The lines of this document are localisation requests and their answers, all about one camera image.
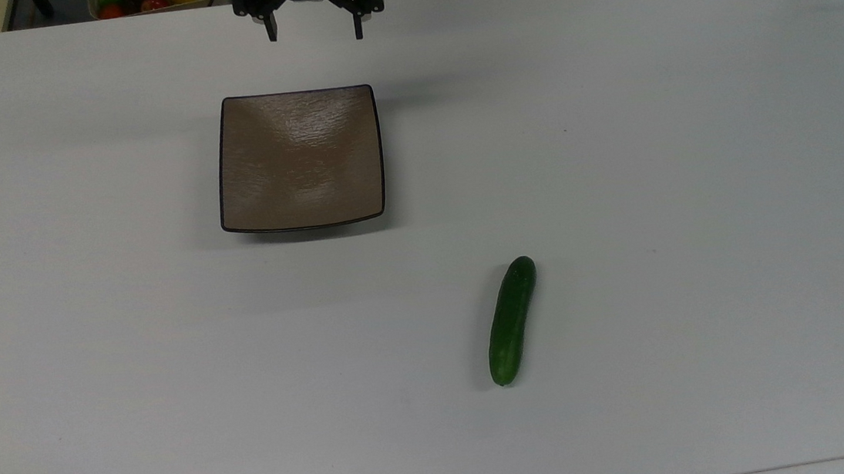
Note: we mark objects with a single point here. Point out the square brown ceramic plate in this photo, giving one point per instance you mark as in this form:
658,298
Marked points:
298,160

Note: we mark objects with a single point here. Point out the dark chair leg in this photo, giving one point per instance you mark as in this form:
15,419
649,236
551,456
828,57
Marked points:
28,8

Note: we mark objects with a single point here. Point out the red toy fruit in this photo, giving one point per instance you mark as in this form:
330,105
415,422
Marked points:
111,11
153,3

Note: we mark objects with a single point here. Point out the green cucumber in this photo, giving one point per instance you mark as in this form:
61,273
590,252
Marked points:
511,321

